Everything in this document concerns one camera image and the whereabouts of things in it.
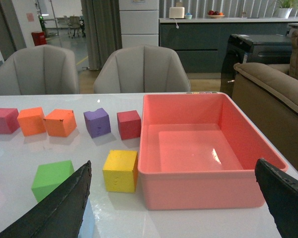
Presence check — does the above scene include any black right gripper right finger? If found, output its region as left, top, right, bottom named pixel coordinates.
left=255, top=159, right=298, bottom=238

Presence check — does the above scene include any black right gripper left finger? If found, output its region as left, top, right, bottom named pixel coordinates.
left=0, top=161, right=92, bottom=238

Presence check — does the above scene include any light blue foam block centre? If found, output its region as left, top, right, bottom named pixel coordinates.
left=78, top=198, right=95, bottom=238

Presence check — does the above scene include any green foam block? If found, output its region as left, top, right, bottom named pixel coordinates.
left=31, top=160, right=74, bottom=202

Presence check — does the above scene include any yellow foam block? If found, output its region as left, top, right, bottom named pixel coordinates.
left=102, top=150, right=138, bottom=193

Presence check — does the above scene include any orange foam block right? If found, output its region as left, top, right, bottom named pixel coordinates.
left=43, top=109, right=77, bottom=137

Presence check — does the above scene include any orange foam block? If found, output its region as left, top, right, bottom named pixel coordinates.
left=17, top=107, right=46, bottom=136
left=43, top=109, right=77, bottom=137

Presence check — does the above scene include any orange foam block left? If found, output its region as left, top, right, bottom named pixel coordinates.
left=17, top=107, right=46, bottom=136

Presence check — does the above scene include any notched purple foam block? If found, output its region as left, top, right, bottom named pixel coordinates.
left=83, top=108, right=111, bottom=138

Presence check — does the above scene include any pink plastic bin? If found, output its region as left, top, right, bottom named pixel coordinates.
left=138, top=93, right=288, bottom=210

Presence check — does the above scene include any brown sofa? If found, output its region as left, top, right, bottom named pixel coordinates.
left=232, top=30, right=298, bottom=171

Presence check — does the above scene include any magenta red foam block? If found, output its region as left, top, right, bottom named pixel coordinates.
left=0, top=108, right=20, bottom=134

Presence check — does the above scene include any dark red foam block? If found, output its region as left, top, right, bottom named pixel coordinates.
left=117, top=110, right=141, bottom=140

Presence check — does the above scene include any grey chair left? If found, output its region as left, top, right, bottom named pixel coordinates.
left=0, top=45, right=79, bottom=96

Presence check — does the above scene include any grey chair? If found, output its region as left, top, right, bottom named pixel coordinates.
left=0, top=45, right=79, bottom=96
left=93, top=45, right=191, bottom=94

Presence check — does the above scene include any black appliance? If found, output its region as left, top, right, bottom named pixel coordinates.
left=220, top=34, right=292, bottom=96

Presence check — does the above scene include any grey chair right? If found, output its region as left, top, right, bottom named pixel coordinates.
left=93, top=45, right=191, bottom=94

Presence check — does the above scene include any dark grey counter cabinet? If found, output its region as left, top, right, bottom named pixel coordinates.
left=159, top=17, right=298, bottom=73

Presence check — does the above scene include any potted plant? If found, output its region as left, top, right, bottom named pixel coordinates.
left=273, top=0, right=298, bottom=18

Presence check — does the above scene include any fruit plate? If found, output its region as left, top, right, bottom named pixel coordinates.
left=208, top=10, right=225, bottom=18

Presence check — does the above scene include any grey curtain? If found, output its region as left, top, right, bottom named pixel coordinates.
left=81, top=0, right=122, bottom=70

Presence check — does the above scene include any small teal bowl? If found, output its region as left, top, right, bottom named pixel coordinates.
left=184, top=13, right=192, bottom=19

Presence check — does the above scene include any white drawer cabinet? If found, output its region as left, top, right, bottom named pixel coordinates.
left=119, top=0, right=159, bottom=48

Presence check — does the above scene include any white toaster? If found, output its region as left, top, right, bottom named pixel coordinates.
left=169, top=1, right=185, bottom=19

